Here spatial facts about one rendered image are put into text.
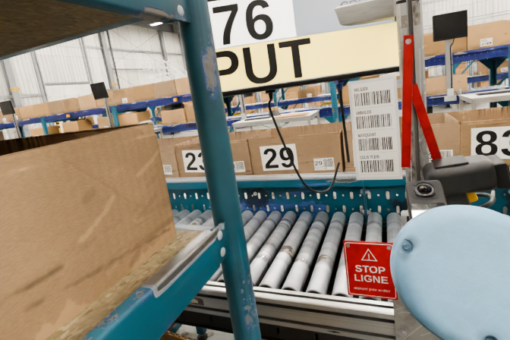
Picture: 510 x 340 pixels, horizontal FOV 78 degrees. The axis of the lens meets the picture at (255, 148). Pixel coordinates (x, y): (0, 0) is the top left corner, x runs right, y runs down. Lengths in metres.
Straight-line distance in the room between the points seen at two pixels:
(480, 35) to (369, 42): 5.19
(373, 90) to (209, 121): 0.43
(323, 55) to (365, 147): 0.22
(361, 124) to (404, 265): 0.43
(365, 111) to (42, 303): 0.57
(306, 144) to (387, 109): 0.70
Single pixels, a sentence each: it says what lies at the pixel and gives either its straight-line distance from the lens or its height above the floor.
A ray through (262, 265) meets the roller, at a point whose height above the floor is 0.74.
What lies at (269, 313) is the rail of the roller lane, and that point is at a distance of 0.90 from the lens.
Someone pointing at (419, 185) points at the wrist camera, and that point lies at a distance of 0.50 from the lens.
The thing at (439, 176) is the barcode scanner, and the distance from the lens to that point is 0.62.
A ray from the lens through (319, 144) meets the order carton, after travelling 1.29.
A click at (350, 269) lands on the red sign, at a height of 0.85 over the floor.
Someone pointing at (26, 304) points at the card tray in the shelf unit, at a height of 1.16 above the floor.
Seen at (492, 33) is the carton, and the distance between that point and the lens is 5.95.
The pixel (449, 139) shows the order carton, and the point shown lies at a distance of 1.29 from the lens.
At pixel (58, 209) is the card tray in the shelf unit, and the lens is 0.21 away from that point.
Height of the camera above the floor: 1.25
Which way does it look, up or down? 10 degrees down
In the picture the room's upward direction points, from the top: 8 degrees counter-clockwise
